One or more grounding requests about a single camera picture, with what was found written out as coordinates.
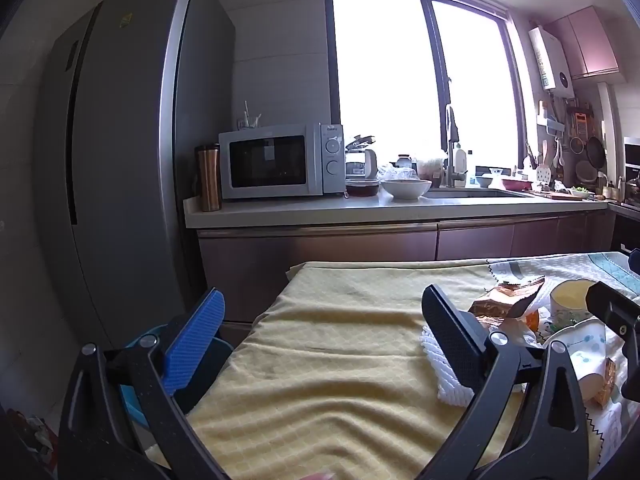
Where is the floral paper cup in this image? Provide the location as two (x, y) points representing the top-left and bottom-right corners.
(549, 280), (598, 328)

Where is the blue plastic bin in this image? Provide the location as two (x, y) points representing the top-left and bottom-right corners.
(120, 325), (236, 431)

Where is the grey refrigerator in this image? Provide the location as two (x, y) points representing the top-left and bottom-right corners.
(37, 0), (236, 356)

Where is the white slotted spatula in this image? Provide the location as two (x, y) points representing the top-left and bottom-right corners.
(537, 140), (553, 183)

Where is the dark framed window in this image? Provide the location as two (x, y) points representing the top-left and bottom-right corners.
(324, 0), (533, 181)

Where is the white ceramic bowl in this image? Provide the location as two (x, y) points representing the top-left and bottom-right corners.
(381, 178), (432, 201)

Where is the white water heater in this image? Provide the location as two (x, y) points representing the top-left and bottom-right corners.
(529, 25), (576, 98)

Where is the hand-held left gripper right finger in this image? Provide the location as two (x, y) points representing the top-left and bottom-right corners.
(421, 284), (601, 480)

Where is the glass kettle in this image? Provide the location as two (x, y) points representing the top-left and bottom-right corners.
(345, 135), (379, 181)

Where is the clear plastic bag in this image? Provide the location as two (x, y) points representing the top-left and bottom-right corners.
(378, 162), (418, 181)

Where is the pink kitchen base cabinet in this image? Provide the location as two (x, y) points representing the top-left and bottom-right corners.
(184, 191), (621, 333)

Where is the steel kitchen faucet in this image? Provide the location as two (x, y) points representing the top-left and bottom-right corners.
(445, 105), (468, 188)

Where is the yellow tablecloth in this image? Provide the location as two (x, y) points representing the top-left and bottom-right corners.
(145, 260), (601, 480)

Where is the patterned white green tablecloth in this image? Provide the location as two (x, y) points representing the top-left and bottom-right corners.
(487, 251), (640, 480)

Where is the white foam fruit net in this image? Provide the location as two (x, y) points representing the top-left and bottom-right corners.
(420, 325), (481, 406)

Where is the small copper foil wrapper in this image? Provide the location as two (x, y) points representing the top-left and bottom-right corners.
(592, 357), (621, 406)

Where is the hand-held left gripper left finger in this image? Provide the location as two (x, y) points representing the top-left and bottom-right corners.
(57, 287), (231, 480)

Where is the clear food jar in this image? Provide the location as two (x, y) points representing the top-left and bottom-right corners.
(415, 157), (447, 181)

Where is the dark glass bowl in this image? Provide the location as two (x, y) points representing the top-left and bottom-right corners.
(345, 179), (382, 198)

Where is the hanging black frying pan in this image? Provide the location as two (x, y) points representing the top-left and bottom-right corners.
(586, 120), (608, 166)

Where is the wooden cutting board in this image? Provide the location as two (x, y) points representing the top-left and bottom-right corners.
(530, 189), (586, 202)

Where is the pink wall cabinet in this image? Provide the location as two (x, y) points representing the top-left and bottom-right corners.
(542, 6), (628, 81)

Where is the white microwave oven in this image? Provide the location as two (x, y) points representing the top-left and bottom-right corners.
(218, 122), (346, 201)

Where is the copper travel tumbler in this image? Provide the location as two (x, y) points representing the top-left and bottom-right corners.
(195, 144), (223, 212)

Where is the copper foil snack wrapper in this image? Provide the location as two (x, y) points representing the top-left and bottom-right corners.
(470, 280), (546, 331)

